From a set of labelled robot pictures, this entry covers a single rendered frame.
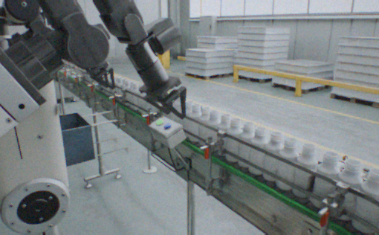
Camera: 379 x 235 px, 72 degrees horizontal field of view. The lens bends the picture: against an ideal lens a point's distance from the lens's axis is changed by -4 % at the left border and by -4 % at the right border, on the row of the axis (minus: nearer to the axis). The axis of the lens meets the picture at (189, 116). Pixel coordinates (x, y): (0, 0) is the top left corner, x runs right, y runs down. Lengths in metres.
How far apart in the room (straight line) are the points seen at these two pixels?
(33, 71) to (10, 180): 0.32
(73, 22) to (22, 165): 0.37
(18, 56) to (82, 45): 0.10
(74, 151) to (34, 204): 0.93
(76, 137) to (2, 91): 1.17
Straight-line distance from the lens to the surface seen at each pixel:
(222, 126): 1.04
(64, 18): 0.52
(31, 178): 0.76
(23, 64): 0.52
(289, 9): 9.31
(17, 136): 0.70
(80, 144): 1.68
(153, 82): 0.61
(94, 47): 0.53
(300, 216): 0.89
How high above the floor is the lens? 1.49
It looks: 18 degrees down
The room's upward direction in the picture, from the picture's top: straight up
